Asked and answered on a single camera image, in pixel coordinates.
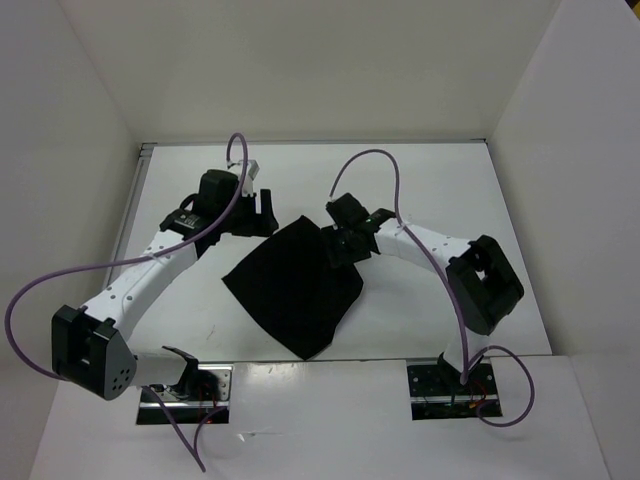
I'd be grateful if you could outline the black skirt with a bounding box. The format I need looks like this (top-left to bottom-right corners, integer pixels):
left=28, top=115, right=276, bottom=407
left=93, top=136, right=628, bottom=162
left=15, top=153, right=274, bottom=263
left=222, top=216, right=364, bottom=360

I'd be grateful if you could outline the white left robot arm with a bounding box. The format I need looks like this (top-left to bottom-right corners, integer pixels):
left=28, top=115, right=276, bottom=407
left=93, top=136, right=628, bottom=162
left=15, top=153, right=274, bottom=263
left=51, top=161, right=279, bottom=400

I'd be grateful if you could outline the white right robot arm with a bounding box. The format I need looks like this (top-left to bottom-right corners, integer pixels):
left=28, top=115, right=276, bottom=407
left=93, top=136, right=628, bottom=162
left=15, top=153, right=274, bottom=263
left=321, top=201, right=524, bottom=393

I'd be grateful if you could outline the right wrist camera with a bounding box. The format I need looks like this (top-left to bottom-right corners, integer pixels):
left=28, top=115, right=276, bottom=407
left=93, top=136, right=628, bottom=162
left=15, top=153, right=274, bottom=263
left=325, top=193, right=369, bottom=229

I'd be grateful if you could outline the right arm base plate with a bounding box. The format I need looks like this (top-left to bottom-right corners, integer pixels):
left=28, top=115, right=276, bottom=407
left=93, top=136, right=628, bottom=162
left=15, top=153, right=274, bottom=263
left=406, top=360, right=502, bottom=421

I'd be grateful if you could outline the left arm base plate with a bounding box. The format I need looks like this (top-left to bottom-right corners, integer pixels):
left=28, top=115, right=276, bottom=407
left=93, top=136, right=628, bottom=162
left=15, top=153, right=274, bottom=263
left=136, top=364, right=234, bottom=426

